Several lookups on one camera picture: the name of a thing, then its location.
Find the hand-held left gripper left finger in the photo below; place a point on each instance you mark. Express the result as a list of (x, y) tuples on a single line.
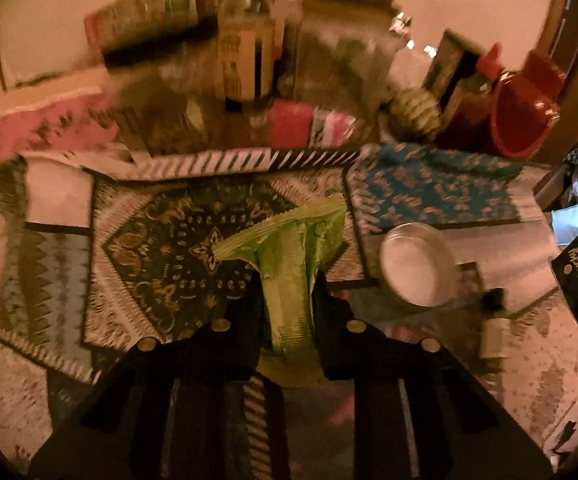
[(254, 310)]

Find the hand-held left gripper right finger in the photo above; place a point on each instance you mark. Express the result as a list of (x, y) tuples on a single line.
[(325, 320)]

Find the green cloth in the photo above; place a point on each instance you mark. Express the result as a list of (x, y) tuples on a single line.
[(289, 280)]

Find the small dark-capped bottle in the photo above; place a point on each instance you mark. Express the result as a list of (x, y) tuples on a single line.
[(495, 330)]

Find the dark paisley patterned cloth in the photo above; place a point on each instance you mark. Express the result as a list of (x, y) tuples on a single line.
[(169, 250)]

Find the blue floral cloth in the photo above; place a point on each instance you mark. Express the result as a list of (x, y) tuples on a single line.
[(434, 190)]

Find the red plastic container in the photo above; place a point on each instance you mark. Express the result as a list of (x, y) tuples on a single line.
[(524, 110)]

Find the pink packet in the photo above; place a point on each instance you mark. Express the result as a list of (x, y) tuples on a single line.
[(291, 124)]

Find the blue zigzag cloth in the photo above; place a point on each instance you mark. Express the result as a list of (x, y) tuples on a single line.
[(44, 290)]

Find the ribbed yellow jar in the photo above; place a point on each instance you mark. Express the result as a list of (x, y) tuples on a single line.
[(416, 110)]

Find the red-capped bottle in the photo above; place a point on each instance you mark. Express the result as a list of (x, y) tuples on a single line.
[(489, 67)]

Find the dark box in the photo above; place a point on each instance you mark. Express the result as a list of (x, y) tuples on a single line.
[(451, 70)]

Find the dark glass bottle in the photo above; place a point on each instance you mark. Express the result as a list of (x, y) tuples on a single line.
[(244, 50)]

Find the clear plastic bag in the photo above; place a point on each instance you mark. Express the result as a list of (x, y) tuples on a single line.
[(344, 55)]

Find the pink patterned cloth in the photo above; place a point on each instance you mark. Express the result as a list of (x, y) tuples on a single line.
[(44, 127)]

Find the striped snack box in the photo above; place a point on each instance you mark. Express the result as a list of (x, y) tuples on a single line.
[(139, 10)]

